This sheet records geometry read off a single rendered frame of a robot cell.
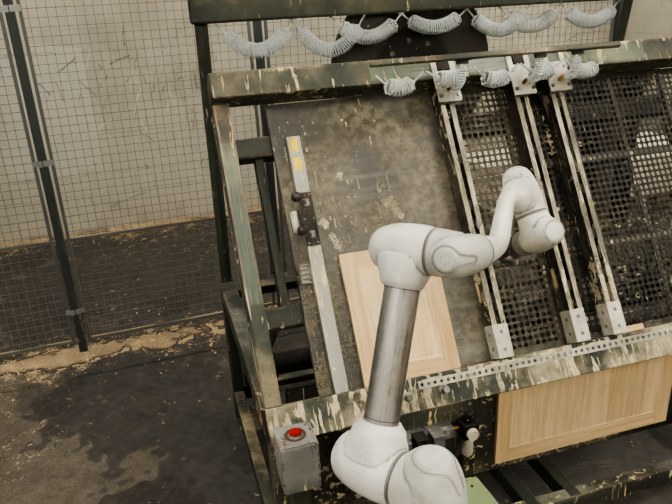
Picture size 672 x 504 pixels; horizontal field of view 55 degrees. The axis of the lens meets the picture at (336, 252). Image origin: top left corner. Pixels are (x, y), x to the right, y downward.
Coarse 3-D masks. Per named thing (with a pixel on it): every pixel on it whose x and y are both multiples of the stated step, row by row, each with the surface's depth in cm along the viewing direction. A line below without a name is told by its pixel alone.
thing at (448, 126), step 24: (432, 72) 251; (432, 96) 259; (456, 96) 251; (456, 120) 253; (456, 144) 253; (456, 168) 249; (456, 192) 251; (480, 216) 247; (480, 288) 243; (504, 336) 239
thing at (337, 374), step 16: (288, 144) 239; (304, 176) 238; (304, 240) 236; (320, 256) 233; (320, 272) 232; (320, 288) 231; (320, 304) 229; (320, 320) 230; (336, 336) 228; (336, 352) 227; (336, 368) 226; (336, 384) 225
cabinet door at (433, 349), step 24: (360, 264) 238; (360, 288) 236; (432, 288) 242; (360, 312) 234; (432, 312) 241; (360, 336) 232; (432, 336) 239; (360, 360) 231; (432, 360) 236; (456, 360) 238
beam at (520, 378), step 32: (544, 352) 244; (608, 352) 249; (640, 352) 253; (416, 384) 230; (448, 384) 233; (480, 384) 235; (512, 384) 238; (288, 416) 218; (320, 416) 220; (352, 416) 223
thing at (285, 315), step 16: (656, 96) 291; (576, 112) 279; (624, 112) 285; (640, 112) 287; (480, 128) 267; (496, 128) 269; (544, 128) 279; (240, 144) 243; (256, 144) 244; (240, 160) 243; (256, 160) 245; (272, 160) 250; (256, 176) 246; (272, 224) 241; (272, 240) 240; (272, 256) 239; (576, 256) 265; (496, 272) 255; (288, 304) 236; (272, 320) 232; (288, 320) 233
